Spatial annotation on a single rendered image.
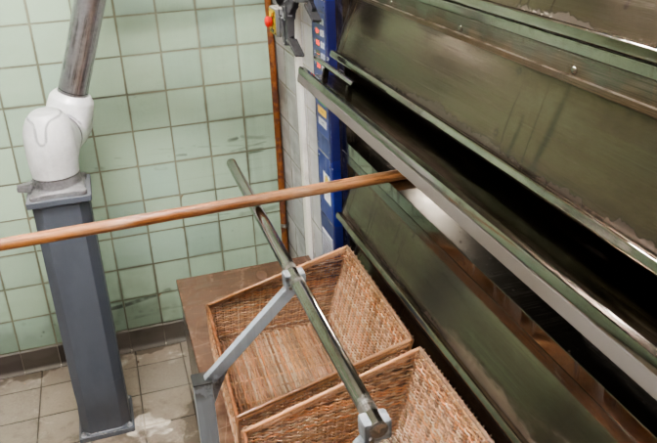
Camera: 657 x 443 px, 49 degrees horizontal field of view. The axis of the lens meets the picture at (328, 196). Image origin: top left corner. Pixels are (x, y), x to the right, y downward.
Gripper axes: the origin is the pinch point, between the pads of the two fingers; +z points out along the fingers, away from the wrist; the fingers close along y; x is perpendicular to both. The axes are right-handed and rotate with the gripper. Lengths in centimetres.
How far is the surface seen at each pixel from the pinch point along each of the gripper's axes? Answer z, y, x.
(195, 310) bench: 36, 95, 20
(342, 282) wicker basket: 54, 54, -14
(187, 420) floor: 56, 151, 14
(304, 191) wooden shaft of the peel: 48, 9, 16
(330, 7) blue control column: -7.0, -5.3, -8.7
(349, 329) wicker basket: 69, 55, -10
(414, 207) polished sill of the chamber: 64, -4, -3
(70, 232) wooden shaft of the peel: 43, 24, 71
